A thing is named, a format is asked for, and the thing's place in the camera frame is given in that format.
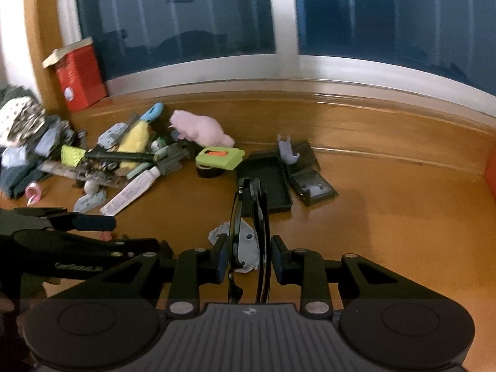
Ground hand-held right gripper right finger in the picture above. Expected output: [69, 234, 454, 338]
[270, 235, 446, 314]

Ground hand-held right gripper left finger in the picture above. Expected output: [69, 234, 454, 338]
[50, 235, 233, 314]

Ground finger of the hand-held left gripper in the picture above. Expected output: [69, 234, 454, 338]
[0, 207, 117, 234]
[77, 236, 174, 261]

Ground black eyeglasses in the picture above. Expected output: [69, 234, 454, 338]
[227, 177, 272, 305]

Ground black glasses case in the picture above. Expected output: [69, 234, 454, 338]
[237, 151, 294, 215]

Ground green box with orange slider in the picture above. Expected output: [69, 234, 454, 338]
[195, 146, 245, 171]

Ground wooden desktop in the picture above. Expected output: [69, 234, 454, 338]
[0, 81, 496, 372]

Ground grey-blue printed part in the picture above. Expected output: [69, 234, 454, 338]
[96, 122, 129, 148]
[73, 191, 108, 214]

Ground white printed plastic part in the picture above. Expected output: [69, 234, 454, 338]
[208, 219, 260, 274]

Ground white toothpaste tube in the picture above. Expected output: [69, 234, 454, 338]
[100, 165, 162, 216]

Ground circuit board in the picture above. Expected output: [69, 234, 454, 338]
[39, 161, 121, 189]

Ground mint green tube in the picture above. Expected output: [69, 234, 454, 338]
[126, 161, 150, 179]

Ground black rod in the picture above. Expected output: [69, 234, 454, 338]
[84, 150, 156, 162]

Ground yellow-green mesh sponge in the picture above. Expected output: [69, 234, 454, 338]
[60, 144, 88, 167]

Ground small black square box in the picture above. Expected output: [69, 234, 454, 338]
[289, 170, 338, 207]

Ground black tape roll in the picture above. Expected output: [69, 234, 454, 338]
[196, 165, 224, 179]

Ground dark green plastic toy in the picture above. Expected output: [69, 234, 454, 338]
[155, 141, 195, 177]

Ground yellow plush toy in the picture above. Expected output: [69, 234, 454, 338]
[116, 120, 152, 171]

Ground lavender grey printed part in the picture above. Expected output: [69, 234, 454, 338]
[277, 134, 302, 166]

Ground black open box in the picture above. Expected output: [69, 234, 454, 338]
[289, 141, 322, 171]

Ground pile of clothes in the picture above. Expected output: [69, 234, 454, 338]
[0, 85, 86, 201]

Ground light blue silicone piece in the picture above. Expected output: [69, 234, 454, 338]
[139, 102, 164, 123]

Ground pink plush toy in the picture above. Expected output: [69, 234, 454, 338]
[169, 109, 235, 148]

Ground red carton box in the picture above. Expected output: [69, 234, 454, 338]
[42, 37, 109, 113]

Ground orange object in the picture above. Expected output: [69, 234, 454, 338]
[484, 149, 496, 195]

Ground pink ring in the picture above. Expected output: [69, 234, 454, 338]
[25, 184, 43, 206]

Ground white window frame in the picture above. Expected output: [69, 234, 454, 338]
[54, 0, 496, 98]

